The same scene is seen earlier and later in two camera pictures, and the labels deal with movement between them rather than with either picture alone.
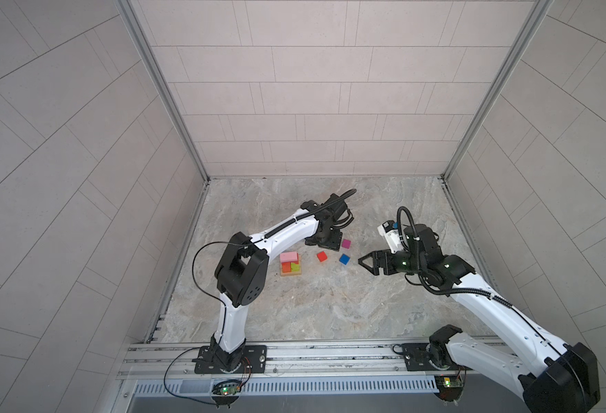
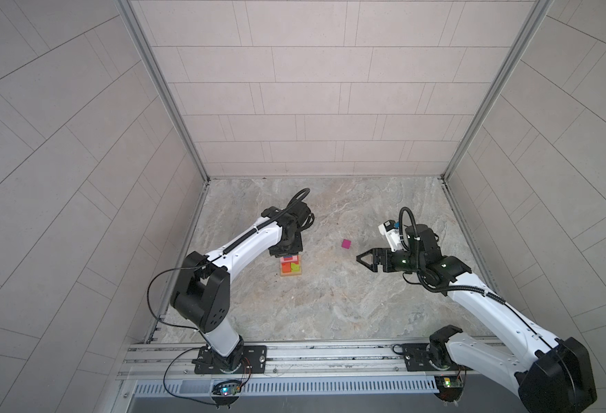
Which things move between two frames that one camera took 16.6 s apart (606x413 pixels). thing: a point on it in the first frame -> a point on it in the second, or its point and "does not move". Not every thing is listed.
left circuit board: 226,388 does not move
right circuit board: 449,384 does not move
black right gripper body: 398,262 does not move
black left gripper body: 330,239 -> 293,246
